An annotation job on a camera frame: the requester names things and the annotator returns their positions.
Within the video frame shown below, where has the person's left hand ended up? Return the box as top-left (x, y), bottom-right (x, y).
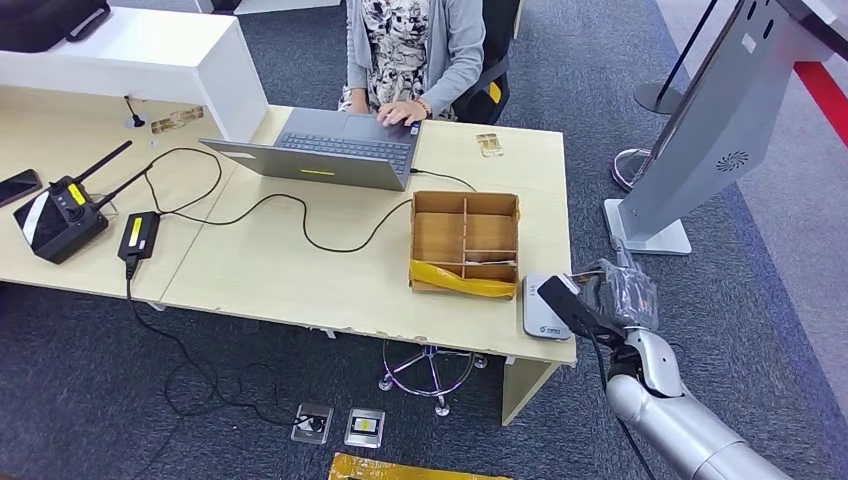
top-left (376, 99), bottom-right (432, 128)

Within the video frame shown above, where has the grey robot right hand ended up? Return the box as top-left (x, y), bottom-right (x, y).
top-left (572, 237), bottom-right (660, 333)

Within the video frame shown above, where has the divided cardboard box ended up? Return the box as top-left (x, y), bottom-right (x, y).
top-left (407, 190), bottom-right (522, 301)

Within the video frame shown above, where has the grey card reader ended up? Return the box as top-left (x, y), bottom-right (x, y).
top-left (521, 274), bottom-right (575, 343)

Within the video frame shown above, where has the person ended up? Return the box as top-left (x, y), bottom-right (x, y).
top-left (337, 0), bottom-right (488, 128)

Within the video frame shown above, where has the grey laptop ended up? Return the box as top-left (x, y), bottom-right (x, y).
top-left (198, 107), bottom-right (424, 193)

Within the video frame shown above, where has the chrome stanchion base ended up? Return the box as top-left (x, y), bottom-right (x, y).
top-left (610, 147), bottom-right (654, 193)

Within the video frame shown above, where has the beige desk leg panel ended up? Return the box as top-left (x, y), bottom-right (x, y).
top-left (500, 357), bottom-right (563, 427)

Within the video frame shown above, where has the yellow tape strip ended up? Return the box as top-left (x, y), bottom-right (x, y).
top-left (409, 258), bottom-right (519, 299)

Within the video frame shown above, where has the white desk shelf riser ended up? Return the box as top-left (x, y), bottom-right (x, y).
top-left (0, 5), bottom-right (270, 144)

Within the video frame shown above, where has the chrome stool base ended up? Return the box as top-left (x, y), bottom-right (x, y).
top-left (377, 339), bottom-right (489, 419)

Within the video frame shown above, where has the grey kiosk stand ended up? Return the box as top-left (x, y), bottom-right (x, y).
top-left (602, 0), bottom-right (848, 257)

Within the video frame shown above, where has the small black desk antenna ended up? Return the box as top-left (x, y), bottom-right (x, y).
top-left (123, 94), bottom-right (147, 129)

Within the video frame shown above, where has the black laptop power adapter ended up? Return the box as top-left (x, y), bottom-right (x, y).
top-left (117, 210), bottom-right (162, 263)

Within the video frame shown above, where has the yellow taped cardboard sheet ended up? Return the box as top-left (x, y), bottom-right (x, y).
top-left (327, 452), bottom-right (511, 480)

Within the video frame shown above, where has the steel floor socket box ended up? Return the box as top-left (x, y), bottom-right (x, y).
top-left (343, 407), bottom-right (386, 450)
top-left (290, 401), bottom-right (335, 445)

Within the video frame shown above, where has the black remote controller with antennas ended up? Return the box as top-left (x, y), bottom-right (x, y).
top-left (13, 139), bottom-right (155, 266)

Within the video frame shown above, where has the black bag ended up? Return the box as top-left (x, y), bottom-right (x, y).
top-left (0, 0), bottom-right (113, 54)

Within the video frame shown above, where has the black smartphone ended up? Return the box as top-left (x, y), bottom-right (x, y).
top-left (0, 168), bottom-right (44, 209)

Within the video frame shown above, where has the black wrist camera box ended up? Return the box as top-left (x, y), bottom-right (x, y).
top-left (537, 274), bottom-right (627, 344)

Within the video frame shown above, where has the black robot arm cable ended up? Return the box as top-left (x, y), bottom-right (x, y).
top-left (592, 334), bottom-right (657, 480)

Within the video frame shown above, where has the black laptop power cable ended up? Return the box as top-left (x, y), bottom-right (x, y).
top-left (140, 146), bottom-right (478, 255)

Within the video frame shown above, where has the black stanchion post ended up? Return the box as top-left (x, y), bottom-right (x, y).
top-left (633, 0), bottom-right (720, 116)

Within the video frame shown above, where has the black mains cable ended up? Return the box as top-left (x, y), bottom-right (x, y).
top-left (124, 259), bottom-right (318, 480)

